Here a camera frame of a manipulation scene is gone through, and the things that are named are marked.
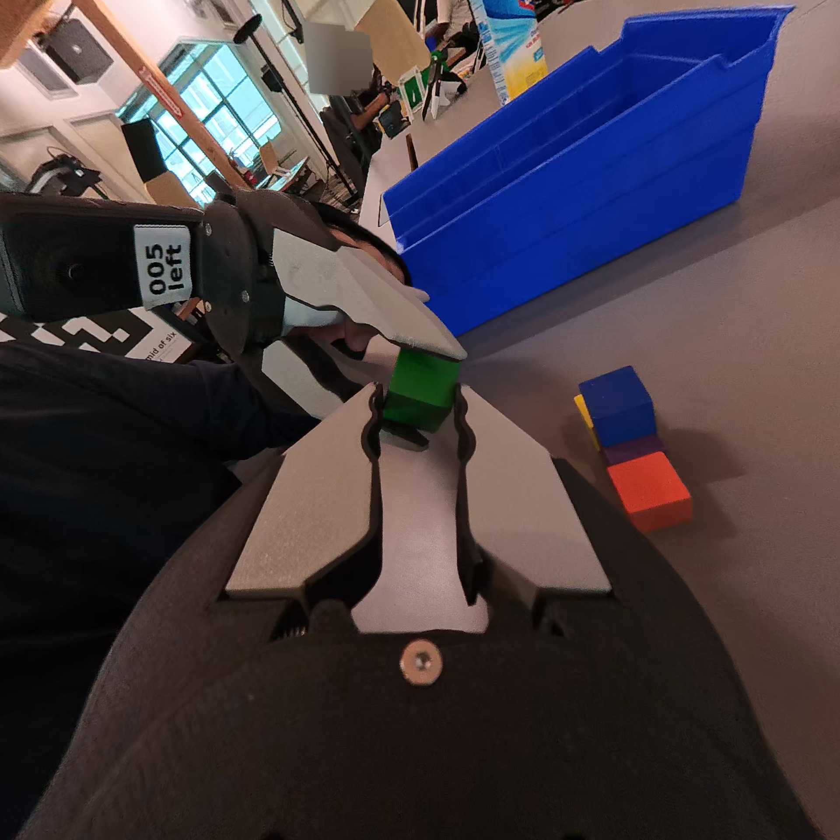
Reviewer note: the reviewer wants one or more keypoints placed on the black light stand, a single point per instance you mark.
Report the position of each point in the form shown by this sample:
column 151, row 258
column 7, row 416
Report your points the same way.
column 295, row 111

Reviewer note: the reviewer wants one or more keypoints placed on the wooden support post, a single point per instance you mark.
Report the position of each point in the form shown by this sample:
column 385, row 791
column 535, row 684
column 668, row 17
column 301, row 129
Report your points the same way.
column 164, row 85

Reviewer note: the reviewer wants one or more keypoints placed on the blue plastic bin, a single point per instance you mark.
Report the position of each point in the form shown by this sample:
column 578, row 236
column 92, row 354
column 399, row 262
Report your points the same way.
column 590, row 164

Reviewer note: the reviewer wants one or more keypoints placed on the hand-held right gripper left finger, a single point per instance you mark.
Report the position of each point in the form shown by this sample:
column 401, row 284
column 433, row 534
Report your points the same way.
column 308, row 518

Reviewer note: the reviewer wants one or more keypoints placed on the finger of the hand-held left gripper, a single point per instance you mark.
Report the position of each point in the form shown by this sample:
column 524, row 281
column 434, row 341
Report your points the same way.
column 354, row 295
column 295, row 377

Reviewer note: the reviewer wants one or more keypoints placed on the blue yellow wipes canister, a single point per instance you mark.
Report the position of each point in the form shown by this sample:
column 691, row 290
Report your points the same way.
column 512, row 52

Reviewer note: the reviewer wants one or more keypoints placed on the black square panel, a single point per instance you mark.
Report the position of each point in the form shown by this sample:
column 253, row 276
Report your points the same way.
column 144, row 149

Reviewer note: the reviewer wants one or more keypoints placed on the green wooden cube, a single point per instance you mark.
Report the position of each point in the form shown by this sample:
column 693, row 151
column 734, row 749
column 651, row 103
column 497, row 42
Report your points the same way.
column 420, row 390

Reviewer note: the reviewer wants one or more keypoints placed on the purple wooden cube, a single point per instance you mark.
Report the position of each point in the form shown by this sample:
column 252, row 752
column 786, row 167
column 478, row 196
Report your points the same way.
column 633, row 449

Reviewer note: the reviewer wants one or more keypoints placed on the person's left hand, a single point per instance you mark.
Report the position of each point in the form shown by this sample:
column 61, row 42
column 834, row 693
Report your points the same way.
column 384, row 262

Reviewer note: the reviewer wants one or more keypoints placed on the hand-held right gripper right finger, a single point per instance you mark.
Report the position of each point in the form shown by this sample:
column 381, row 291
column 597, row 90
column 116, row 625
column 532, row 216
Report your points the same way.
column 531, row 518

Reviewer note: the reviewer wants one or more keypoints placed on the green white box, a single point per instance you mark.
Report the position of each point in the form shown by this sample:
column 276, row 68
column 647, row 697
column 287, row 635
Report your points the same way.
column 412, row 88

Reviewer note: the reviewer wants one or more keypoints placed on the orange wooden cube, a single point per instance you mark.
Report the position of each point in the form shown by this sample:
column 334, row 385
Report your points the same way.
column 649, row 492

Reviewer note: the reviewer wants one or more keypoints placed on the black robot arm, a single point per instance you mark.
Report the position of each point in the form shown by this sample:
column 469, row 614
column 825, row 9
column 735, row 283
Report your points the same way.
column 65, row 176

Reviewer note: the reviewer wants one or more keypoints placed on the yellow wooden cube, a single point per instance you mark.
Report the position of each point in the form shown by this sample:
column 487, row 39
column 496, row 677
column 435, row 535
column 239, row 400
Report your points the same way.
column 586, row 420

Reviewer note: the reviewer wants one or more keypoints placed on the cardboard sheet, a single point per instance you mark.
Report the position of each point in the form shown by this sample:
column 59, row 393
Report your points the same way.
column 400, row 33

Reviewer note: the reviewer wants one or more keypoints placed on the framed black white marker sheet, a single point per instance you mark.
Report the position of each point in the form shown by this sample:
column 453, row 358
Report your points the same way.
column 98, row 334

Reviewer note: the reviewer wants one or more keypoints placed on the large window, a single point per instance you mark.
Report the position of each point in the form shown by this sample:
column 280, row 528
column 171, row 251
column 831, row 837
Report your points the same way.
column 223, row 105

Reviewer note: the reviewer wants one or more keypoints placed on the black wall speaker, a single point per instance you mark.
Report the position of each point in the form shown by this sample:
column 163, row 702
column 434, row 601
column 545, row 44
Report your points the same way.
column 79, row 51

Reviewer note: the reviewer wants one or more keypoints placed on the grey desk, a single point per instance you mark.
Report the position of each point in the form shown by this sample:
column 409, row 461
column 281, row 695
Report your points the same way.
column 754, row 328

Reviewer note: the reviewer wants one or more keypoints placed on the blue wooden cube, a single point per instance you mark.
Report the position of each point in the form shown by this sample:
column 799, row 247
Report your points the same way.
column 617, row 407

